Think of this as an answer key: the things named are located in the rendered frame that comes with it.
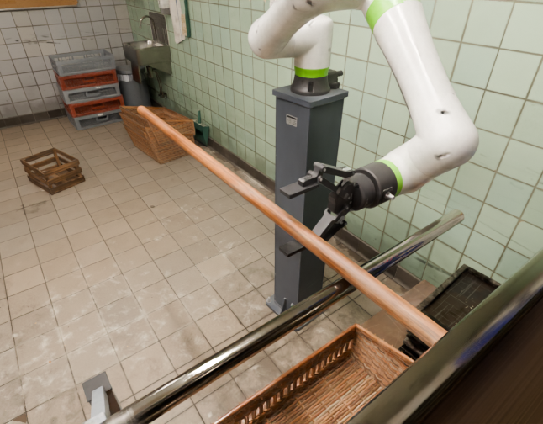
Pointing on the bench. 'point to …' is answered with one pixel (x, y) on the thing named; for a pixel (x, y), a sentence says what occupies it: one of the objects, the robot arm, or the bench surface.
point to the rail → (461, 347)
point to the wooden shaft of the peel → (311, 241)
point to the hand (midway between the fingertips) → (288, 222)
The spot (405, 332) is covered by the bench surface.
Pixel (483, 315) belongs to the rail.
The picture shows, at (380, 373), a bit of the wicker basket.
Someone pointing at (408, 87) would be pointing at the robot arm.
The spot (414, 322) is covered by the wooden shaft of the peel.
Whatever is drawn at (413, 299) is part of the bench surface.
